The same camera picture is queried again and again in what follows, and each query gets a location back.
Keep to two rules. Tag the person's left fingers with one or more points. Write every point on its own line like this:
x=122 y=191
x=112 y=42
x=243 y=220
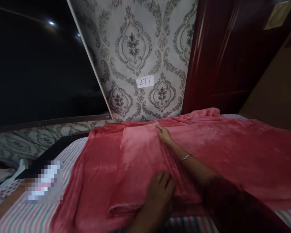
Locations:
x=163 y=179

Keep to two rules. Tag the pink fleece blanket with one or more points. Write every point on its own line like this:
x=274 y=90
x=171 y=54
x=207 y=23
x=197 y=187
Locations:
x=116 y=160

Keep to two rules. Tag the white paper label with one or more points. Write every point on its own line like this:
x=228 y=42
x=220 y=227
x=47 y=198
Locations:
x=145 y=82

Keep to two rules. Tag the brown cardboard panel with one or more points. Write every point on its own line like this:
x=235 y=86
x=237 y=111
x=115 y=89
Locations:
x=274 y=92

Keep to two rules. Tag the person's left hand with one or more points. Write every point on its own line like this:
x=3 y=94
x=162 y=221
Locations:
x=160 y=191

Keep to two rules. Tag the person's right hand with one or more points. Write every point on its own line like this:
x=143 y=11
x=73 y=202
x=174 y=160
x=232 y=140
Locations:
x=165 y=136

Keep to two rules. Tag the white crumpled cloth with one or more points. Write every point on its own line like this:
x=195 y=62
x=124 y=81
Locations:
x=0 y=175

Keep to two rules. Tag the black flat board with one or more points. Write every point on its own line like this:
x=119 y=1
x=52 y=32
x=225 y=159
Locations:
x=55 y=148

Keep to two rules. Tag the white red-dotted cloth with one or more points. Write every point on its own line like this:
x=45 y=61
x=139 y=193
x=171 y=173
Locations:
x=7 y=191

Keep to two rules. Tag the person's right fingers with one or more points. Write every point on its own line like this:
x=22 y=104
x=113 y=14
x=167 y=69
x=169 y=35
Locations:
x=160 y=130

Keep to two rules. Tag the yellowish sticker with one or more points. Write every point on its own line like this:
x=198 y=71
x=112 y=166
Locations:
x=277 y=14

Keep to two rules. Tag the striped bedsheet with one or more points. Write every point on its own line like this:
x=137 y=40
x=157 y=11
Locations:
x=34 y=213

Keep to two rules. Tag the dark window with white frame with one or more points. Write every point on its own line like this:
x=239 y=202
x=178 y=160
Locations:
x=38 y=72

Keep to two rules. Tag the red wooden door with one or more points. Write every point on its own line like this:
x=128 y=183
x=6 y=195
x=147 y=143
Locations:
x=223 y=55

